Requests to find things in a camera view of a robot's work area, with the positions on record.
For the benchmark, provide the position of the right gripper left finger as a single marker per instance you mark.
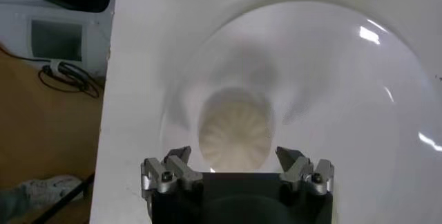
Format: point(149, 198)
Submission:
point(162, 177)

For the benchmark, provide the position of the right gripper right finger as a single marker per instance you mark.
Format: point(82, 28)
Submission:
point(317, 178)

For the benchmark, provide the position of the white steamed baozi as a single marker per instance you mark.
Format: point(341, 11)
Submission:
point(236, 128)

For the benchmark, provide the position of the white round plate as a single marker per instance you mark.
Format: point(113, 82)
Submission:
point(345, 90)

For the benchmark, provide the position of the grey crumpled cloth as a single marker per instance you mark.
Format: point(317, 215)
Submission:
point(38, 191)

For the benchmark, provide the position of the white device with grey panel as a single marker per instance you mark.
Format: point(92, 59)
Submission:
point(55, 38)

